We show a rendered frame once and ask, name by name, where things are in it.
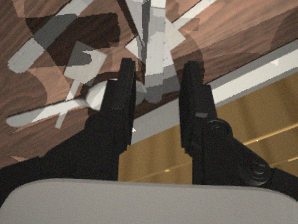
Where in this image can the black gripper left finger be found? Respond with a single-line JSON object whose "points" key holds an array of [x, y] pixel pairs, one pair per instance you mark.
{"points": [[93, 153]]}

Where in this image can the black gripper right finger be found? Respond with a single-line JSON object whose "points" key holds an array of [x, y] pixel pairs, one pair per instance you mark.
{"points": [[218, 158]]}

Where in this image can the brown wooden cutlery tray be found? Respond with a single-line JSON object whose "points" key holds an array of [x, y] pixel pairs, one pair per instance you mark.
{"points": [[266, 121]]}

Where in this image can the white flat base plate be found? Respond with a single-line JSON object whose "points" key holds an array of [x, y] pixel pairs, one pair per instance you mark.
{"points": [[240, 82]]}

